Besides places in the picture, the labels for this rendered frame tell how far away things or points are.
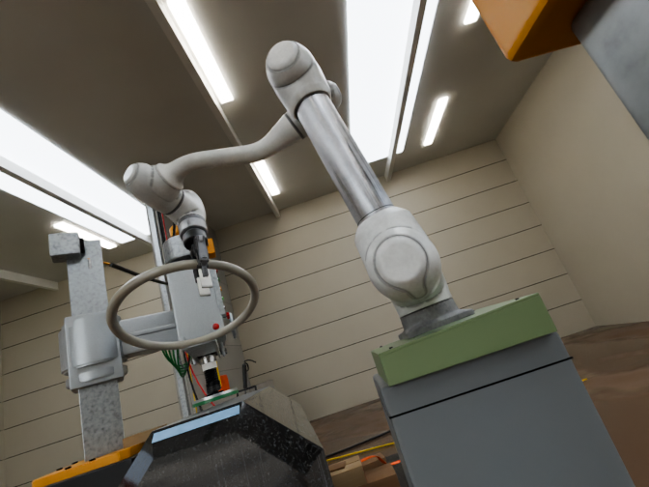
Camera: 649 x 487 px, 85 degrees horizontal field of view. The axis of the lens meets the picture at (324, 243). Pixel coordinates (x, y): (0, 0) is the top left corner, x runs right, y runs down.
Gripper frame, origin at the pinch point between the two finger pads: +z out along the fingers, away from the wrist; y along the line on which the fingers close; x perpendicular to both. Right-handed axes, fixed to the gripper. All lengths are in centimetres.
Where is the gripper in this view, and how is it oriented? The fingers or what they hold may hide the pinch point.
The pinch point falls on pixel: (204, 282)
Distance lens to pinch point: 110.6
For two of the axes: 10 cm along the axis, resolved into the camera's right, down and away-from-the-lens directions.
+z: 3.7, 6.9, -6.2
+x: -8.6, 0.1, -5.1
